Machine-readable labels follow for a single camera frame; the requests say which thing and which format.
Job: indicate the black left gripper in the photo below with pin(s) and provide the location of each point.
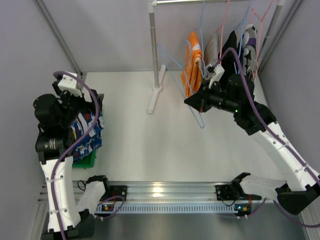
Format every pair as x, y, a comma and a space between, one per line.
99, 99

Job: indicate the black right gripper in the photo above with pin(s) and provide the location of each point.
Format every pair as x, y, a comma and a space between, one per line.
204, 99

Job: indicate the orange white trousers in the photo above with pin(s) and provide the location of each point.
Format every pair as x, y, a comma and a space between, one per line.
191, 74

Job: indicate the blue patterned trousers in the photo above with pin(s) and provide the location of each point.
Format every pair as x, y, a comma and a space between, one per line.
91, 141

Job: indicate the light blue wire hanger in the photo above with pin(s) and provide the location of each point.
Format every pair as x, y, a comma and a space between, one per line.
164, 54

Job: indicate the pink wire hanger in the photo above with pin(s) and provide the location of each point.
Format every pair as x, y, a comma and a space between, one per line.
261, 20
222, 27

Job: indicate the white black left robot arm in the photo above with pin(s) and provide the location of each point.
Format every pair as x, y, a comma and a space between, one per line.
69, 129

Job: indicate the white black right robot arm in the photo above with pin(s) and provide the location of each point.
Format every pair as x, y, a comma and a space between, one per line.
300, 185

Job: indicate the black trousers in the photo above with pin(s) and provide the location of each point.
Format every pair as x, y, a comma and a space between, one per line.
229, 62

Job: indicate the beige grey trousers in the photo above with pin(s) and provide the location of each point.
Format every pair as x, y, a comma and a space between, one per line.
211, 52

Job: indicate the purple camouflage trousers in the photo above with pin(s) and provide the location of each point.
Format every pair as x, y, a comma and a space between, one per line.
249, 50

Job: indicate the green plastic bin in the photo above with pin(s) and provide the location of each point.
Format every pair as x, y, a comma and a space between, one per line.
87, 162

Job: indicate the metal clothes rack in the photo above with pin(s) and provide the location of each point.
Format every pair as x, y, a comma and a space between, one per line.
159, 72

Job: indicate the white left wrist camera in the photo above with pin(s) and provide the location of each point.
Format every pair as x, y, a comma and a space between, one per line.
70, 84

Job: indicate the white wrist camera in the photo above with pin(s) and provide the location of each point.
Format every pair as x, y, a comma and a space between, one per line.
70, 84
213, 73

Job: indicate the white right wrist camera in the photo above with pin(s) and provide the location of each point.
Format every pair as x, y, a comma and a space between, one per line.
213, 73

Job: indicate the aluminium mounting rail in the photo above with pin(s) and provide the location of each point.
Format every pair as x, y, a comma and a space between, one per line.
167, 192

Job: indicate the grey slotted cable duct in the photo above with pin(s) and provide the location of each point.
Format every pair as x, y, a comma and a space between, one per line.
168, 208

